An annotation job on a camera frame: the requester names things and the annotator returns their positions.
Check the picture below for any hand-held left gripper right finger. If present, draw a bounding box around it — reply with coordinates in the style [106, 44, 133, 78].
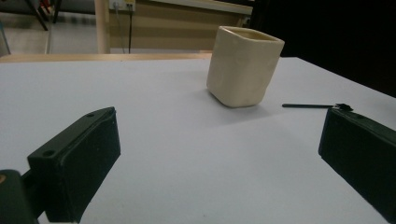
[318, 107, 396, 224]

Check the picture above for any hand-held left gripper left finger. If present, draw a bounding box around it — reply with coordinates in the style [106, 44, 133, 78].
[27, 106, 121, 224]

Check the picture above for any black small brush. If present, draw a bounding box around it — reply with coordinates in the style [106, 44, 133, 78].
[281, 103, 354, 112]

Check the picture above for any cream ceramic cup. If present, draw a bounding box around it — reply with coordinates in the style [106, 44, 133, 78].
[205, 25, 286, 109]

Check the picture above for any black metal stand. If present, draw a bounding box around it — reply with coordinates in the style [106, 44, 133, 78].
[24, 0, 63, 32]

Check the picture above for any white power strip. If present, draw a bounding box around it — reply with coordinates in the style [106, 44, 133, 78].
[108, 0, 136, 12]

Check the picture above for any wooden desk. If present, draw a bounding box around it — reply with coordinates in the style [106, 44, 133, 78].
[94, 0, 254, 54]

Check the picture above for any grey cable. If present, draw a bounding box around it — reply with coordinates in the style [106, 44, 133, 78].
[113, 3, 127, 54]

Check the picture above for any black cable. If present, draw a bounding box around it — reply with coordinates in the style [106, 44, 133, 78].
[127, 4, 134, 54]

